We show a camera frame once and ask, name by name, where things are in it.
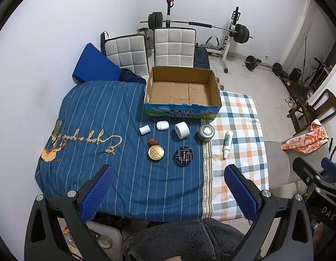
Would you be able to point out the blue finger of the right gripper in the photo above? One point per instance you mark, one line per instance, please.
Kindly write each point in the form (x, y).
(328, 165)

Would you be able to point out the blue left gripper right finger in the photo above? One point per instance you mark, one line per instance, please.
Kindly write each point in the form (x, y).
(244, 192)

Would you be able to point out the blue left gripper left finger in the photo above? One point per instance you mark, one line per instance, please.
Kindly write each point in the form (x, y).
(92, 193)

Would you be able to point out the white glue tube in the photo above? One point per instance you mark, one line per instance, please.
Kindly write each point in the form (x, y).
(227, 143)

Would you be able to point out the black round tin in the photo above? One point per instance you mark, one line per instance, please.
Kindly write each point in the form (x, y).
(183, 156)

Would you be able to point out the silver metal can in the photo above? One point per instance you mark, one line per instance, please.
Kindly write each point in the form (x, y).
(206, 133)

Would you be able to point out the gold round tin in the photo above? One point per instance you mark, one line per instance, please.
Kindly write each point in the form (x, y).
(156, 152)

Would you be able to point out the brown walnut ball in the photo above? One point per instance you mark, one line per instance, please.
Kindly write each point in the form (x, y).
(152, 142)

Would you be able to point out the small white cylinder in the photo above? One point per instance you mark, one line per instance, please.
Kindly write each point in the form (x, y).
(145, 130)

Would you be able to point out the white tape roll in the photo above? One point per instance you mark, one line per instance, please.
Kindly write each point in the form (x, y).
(182, 130)

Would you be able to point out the white oval case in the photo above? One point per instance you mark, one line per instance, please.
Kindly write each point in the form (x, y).
(162, 125)

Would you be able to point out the orange patterned cloth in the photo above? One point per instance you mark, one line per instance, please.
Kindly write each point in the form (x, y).
(309, 142)

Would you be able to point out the clear tape roll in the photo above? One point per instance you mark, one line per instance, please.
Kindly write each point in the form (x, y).
(105, 242)

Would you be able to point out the wooden chair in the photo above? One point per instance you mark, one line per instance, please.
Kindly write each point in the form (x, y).
(323, 109)

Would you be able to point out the checkered plaid cloth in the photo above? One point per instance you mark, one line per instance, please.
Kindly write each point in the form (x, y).
(238, 114)

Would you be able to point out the dark fleece sleeve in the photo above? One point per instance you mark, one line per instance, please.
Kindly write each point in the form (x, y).
(205, 239)

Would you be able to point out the blue striped cloth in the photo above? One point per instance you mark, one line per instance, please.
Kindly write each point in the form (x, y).
(100, 125)

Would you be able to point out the open cardboard box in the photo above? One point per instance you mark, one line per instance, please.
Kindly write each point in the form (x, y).
(182, 92)

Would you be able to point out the floor barbell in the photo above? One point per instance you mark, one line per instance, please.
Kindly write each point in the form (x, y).
(251, 63)

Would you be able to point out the dark blue crumpled cloth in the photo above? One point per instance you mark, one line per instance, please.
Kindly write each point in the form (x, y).
(127, 75)

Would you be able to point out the blue foam pad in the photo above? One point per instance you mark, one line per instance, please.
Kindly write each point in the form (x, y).
(93, 65)

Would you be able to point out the black blue weight bench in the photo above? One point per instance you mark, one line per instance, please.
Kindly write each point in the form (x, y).
(201, 59)

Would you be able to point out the barbell on rack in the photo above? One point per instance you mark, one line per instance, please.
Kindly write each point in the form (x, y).
(240, 33)

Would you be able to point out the left white quilted chair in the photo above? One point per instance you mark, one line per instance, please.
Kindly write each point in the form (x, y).
(127, 51)

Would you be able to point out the white quilted chair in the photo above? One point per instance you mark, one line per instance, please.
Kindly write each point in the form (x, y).
(127, 51)
(174, 47)

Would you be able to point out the right white quilted chair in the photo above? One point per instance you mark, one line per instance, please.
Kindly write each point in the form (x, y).
(174, 47)

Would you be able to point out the white squat rack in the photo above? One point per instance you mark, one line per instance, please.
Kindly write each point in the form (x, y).
(222, 52)

